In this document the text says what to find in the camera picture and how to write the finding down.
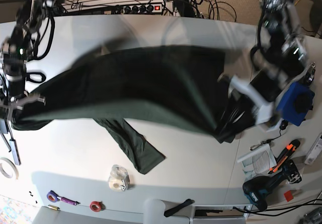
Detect red square sticker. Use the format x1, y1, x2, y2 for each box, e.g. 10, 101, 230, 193
284, 190, 294, 202

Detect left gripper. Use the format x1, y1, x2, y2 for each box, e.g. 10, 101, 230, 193
217, 70, 286, 133

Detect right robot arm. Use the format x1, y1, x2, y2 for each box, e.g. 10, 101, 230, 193
1, 0, 56, 121

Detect dark green t-shirt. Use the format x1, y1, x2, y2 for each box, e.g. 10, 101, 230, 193
11, 44, 244, 175

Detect orange black utility knife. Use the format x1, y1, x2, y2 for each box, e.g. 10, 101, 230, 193
268, 139, 300, 175

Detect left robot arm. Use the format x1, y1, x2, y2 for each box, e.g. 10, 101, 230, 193
217, 0, 315, 134

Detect black strap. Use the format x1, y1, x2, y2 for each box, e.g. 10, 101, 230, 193
164, 198, 194, 217

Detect white paper manual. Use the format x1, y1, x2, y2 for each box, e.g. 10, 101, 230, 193
237, 143, 276, 180

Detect blue plastic box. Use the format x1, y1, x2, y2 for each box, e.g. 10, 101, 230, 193
276, 82, 315, 126

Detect purple tape roll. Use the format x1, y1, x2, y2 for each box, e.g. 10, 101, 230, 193
47, 190, 60, 203

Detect white tape roll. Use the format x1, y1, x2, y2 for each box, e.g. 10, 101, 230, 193
0, 158, 19, 180

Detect red tape roll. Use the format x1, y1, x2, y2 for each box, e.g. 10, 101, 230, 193
90, 201, 102, 212

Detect black cordless drill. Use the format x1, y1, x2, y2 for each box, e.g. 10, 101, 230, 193
243, 160, 302, 211

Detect silver carabiner clip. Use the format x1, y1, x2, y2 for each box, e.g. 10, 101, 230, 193
250, 139, 272, 151

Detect metal clamp tool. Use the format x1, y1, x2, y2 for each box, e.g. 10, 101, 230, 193
304, 62, 316, 86

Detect black power strip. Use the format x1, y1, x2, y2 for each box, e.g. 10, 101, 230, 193
111, 4, 163, 15

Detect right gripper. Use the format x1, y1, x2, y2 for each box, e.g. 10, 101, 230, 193
1, 71, 46, 121

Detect brass small cylinder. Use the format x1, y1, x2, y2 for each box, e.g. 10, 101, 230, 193
47, 205, 60, 211

